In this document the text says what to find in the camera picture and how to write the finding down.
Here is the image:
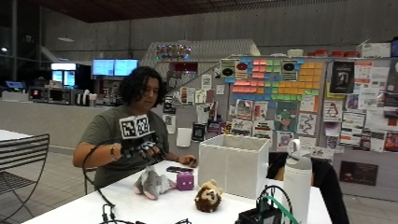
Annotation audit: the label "row of red containers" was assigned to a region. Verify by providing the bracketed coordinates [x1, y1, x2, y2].
[306, 49, 361, 59]

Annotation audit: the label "brown lion soft toy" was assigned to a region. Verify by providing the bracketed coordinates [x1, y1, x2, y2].
[195, 178, 224, 214]

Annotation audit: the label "small blue screen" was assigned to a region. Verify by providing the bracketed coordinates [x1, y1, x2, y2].
[4, 80, 27, 90]

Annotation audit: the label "grey soft toy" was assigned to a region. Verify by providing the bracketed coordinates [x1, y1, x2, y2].
[133, 165, 179, 201]

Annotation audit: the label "lit drinks fridge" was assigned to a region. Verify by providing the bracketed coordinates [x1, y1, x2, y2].
[49, 70, 77, 89]

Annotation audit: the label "white hanging paper sheet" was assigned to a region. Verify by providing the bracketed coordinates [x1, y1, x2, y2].
[176, 127, 195, 148]

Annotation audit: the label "white cube of black markers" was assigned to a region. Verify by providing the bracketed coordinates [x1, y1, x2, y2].
[119, 114, 153, 140]

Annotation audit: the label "dark landscape poster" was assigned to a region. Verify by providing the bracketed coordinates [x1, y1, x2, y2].
[338, 160, 380, 188]

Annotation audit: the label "white fabric storage box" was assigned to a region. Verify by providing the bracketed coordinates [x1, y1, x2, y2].
[197, 133, 273, 201]

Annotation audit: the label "wall of coloured sticky notes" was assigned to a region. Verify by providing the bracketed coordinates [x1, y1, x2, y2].
[224, 57, 325, 103]

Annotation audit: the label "microwave oven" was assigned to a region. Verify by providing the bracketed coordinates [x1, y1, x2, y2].
[28, 86, 72, 105]

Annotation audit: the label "green cable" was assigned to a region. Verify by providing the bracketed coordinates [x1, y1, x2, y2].
[264, 194, 301, 224]

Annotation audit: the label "black electronics box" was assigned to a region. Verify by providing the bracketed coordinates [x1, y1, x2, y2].
[234, 206, 288, 224]

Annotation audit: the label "black cables on table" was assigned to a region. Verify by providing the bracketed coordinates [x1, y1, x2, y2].
[99, 203, 193, 224]

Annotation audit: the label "thin wrist bracelet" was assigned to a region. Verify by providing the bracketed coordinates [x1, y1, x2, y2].
[108, 144, 119, 161]

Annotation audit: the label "grey service counter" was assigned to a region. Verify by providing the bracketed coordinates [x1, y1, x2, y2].
[0, 98, 116, 151]

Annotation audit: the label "small black flat object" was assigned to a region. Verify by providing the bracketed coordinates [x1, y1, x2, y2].
[165, 165, 196, 174]

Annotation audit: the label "white cardboard box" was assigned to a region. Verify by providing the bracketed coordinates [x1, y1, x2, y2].
[356, 38, 392, 59]

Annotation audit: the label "black glove cable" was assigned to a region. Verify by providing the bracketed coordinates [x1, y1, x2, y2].
[81, 137, 125, 218]

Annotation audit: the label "white water bottle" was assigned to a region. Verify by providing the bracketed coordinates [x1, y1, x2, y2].
[281, 138, 313, 224]

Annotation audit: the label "chair with black jacket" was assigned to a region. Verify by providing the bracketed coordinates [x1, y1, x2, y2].
[266, 151, 352, 224]

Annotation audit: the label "lit white sign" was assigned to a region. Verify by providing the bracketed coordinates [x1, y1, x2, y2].
[49, 63, 79, 72]

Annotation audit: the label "blue wall monitor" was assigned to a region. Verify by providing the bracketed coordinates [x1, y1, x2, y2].
[113, 58, 140, 77]
[91, 59, 116, 77]

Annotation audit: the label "the person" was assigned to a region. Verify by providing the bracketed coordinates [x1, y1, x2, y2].
[72, 65, 200, 190]

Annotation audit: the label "black slatted metal chair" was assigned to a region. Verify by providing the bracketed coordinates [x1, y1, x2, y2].
[0, 133, 51, 224]

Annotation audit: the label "purple cube toy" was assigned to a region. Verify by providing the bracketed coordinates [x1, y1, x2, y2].
[176, 171, 196, 191]

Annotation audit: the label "grey notice board with flyers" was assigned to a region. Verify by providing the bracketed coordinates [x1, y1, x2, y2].
[160, 55, 398, 202]

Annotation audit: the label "string of coloured lights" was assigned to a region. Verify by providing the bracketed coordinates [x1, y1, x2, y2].
[155, 43, 193, 62]

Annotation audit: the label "black portrait poster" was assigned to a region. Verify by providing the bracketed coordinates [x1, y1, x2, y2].
[329, 61, 356, 95]

